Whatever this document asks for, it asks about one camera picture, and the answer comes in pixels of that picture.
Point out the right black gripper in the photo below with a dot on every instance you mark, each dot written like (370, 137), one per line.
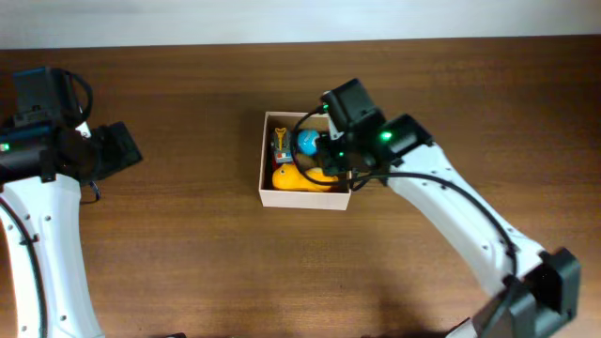
(327, 159)

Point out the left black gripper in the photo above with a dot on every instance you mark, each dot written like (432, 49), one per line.
(127, 152)

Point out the blue ball toy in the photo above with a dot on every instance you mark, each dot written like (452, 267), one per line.
(306, 142)

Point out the red toy fire truck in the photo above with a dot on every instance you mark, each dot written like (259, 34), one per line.
(280, 147)

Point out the yellow toy dog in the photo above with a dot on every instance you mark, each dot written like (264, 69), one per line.
(288, 178)

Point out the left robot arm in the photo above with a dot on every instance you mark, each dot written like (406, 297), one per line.
(42, 232)

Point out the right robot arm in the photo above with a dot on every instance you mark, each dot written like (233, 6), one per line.
(534, 293)

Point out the white cardboard box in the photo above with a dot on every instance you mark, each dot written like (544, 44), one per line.
(337, 199)

